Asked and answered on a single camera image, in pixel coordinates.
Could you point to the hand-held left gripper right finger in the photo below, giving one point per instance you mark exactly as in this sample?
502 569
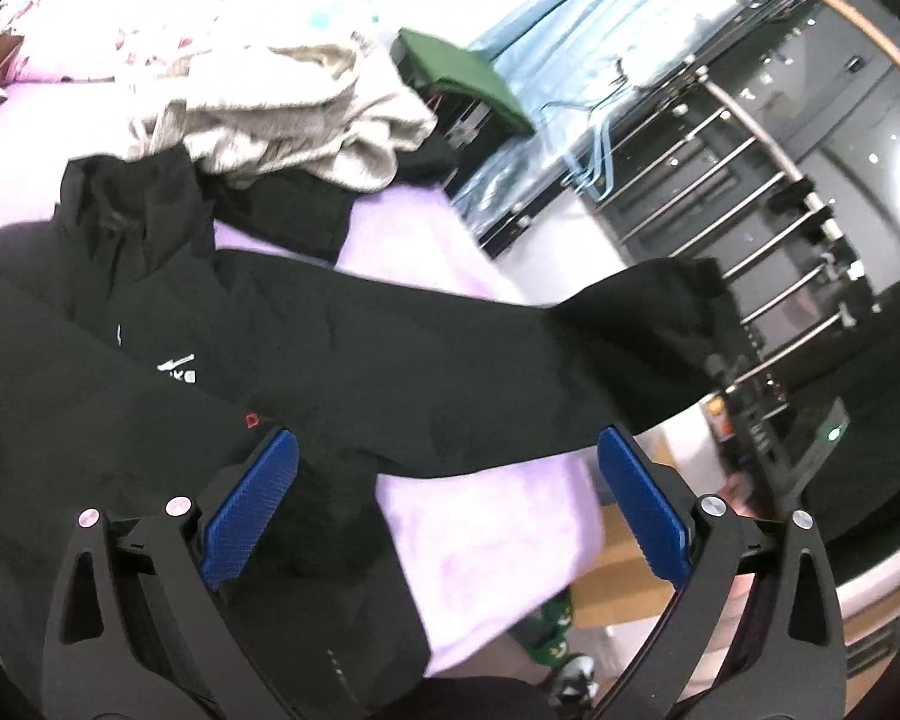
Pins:
641 510

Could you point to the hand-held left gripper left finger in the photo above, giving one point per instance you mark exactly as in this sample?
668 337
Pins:
251 510

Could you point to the black jacket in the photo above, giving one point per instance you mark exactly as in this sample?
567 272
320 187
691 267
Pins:
345 337

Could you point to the cardboard box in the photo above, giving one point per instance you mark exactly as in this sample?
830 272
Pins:
615 585

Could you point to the green patterned slippers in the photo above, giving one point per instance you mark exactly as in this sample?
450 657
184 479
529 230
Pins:
551 637

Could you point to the purple bed blanket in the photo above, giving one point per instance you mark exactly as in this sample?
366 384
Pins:
480 540

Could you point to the grey device with green light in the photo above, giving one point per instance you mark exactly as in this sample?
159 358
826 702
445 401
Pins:
817 450

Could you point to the black garment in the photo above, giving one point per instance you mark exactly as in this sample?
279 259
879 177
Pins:
285 210

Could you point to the chrome metal rack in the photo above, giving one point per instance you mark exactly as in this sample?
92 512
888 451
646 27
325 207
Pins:
791 195

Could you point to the grey speckled sweater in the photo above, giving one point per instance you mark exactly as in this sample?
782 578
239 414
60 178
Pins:
307 120

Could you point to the green cloth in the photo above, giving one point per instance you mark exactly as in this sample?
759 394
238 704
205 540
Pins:
465 75

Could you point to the light blue cover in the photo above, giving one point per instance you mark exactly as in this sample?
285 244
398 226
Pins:
570 30

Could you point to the pink floral quilt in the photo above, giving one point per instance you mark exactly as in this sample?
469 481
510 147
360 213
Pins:
157 7

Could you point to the curved wooden rod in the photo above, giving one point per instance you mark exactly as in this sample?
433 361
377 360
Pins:
870 24

